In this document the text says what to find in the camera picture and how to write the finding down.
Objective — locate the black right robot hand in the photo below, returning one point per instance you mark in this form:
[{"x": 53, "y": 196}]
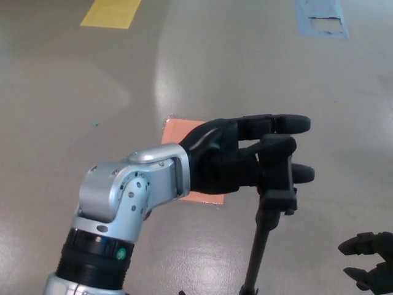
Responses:
[{"x": 385, "y": 246}]

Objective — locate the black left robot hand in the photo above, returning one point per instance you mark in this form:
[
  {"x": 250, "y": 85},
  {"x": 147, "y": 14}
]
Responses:
[{"x": 221, "y": 172}]

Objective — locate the black phone stand with pole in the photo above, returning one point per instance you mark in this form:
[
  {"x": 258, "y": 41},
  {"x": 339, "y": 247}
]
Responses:
[{"x": 276, "y": 178}]

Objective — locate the orange rectangular floor patch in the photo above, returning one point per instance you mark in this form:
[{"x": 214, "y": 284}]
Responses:
[{"x": 178, "y": 130}]

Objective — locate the small green floor speck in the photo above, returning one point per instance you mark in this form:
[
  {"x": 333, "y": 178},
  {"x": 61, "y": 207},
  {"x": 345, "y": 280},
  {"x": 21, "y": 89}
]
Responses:
[{"x": 94, "y": 123}]

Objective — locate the torn blue floor patch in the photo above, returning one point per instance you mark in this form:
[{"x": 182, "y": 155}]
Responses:
[{"x": 302, "y": 18}]

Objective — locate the yellow rectangular floor patch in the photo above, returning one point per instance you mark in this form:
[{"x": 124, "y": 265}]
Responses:
[{"x": 110, "y": 13}]

